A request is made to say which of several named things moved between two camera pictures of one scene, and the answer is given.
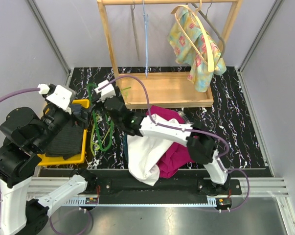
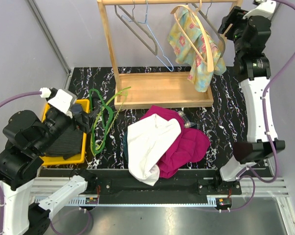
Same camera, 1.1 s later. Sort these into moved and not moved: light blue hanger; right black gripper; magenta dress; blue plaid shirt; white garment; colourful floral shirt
Moved: right black gripper; light blue hanger
Not moved: magenta dress; blue plaid shirt; colourful floral shirt; white garment
